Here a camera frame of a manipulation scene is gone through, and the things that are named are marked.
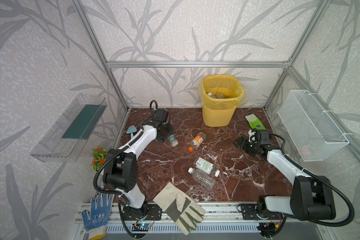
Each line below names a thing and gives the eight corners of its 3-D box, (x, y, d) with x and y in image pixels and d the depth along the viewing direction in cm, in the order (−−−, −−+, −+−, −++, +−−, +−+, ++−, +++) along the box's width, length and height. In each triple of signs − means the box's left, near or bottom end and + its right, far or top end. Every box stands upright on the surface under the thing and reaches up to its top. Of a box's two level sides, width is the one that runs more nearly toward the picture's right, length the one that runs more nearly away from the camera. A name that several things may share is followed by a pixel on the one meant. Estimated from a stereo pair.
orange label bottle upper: (186, 149, 99) (186, 145, 95) (199, 134, 107) (199, 129, 103) (193, 154, 96) (194, 150, 92) (206, 138, 105) (207, 134, 100)
